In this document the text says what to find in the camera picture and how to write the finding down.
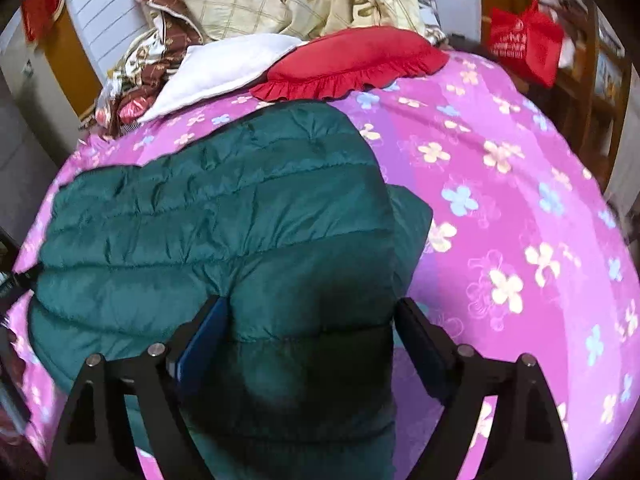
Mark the brown patterned blanket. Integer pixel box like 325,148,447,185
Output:
94,0,208,139

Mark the pink floral bed cover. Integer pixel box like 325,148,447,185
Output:
4,49,640,480

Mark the red shopping bag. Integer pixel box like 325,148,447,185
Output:
487,0,564,89

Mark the white pillow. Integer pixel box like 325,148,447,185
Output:
139,32,306,122

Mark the wooden shelf rack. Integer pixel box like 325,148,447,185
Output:
539,0,632,188

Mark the red ruffled pillow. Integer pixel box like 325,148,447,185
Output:
250,26,449,102

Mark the dark green puffer jacket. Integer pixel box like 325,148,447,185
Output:
28,101,432,479

